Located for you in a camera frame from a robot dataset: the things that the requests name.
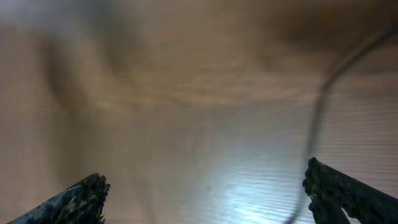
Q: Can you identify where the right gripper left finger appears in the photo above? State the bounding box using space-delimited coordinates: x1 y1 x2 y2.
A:
7 173 111 224

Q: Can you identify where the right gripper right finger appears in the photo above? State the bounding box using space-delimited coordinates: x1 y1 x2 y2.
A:
302 157 397 224

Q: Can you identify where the black USB charging cable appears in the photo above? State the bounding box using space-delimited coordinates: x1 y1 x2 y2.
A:
284 23 398 224

